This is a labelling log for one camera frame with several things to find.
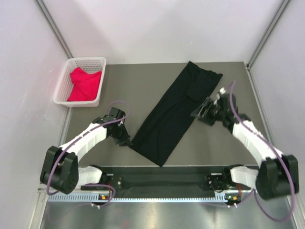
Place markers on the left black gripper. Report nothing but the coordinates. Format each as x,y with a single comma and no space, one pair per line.
125,140

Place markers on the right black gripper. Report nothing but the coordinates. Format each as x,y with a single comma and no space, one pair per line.
206,118

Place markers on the black t-shirt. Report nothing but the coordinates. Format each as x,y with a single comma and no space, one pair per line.
166,124

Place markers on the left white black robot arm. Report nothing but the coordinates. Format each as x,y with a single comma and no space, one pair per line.
61,172

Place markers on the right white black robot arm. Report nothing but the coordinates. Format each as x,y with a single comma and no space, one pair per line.
277,174

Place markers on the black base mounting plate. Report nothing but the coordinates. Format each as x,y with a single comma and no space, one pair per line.
168,182

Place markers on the crumpled red t-shirt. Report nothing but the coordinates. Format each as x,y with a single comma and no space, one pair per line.
85,85

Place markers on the white perforated plastic basket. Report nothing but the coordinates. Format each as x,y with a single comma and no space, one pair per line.
64,85

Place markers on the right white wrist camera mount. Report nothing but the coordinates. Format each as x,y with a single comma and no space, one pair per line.
220,93

